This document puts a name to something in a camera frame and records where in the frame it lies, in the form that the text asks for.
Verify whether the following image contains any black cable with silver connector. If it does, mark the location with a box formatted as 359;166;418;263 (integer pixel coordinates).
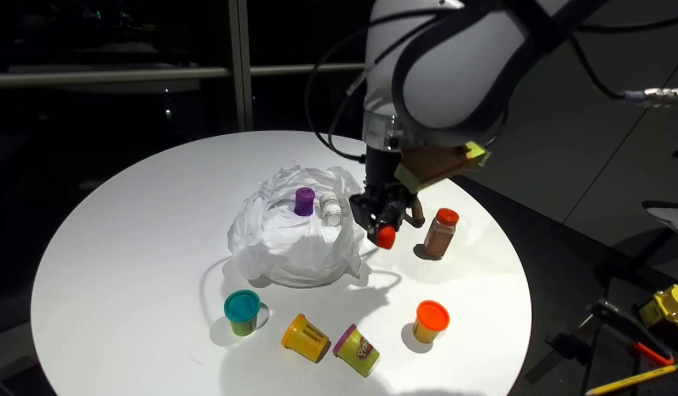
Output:
569;0;678;106

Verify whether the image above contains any spice jar with orange lid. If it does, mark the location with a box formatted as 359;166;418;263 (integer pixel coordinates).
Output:
422;207;462;263

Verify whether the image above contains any white pill bottle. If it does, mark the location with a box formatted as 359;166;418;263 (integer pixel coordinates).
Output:
322;203;345;228

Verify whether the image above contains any grey window frame post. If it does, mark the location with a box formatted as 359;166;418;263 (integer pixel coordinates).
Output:
226;0;255;132

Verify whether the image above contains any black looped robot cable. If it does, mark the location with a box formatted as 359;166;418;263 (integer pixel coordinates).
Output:
305;5;466;164

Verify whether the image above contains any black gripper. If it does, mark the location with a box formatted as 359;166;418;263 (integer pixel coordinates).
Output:
349;147;422;241

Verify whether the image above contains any red toy strawberry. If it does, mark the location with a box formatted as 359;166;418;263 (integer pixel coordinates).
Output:
372;224;398;251

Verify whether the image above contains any black tool with red handle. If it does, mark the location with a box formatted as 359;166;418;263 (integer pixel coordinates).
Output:
547;298;678;370

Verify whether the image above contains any yellow stick on floor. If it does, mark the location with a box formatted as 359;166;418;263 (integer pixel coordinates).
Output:
584;361;678;396

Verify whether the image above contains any grey horizontal handrail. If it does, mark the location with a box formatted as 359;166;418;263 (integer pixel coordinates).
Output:
0;65;371;93

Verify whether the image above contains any white crumpled plastic bag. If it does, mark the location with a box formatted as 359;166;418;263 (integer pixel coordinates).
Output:
226;164;375;290

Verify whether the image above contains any small purple plastic cup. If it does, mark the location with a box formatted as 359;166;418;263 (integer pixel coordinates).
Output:
294;186;318;221

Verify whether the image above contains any play-doh tub with orange lid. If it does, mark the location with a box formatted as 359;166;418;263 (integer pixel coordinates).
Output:
411;299;454;345

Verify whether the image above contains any play-doh tub with teal lid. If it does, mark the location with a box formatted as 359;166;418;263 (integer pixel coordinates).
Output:
223;288;264;339

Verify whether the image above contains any yellow play-doh tub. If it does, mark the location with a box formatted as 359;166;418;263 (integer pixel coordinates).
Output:
280;313;334;366

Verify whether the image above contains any yellow device on floor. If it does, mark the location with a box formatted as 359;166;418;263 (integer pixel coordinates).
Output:
639;284;678;338

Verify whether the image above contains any green play-doh tub pink lid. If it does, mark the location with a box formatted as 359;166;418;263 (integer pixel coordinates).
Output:
332;323;384;379

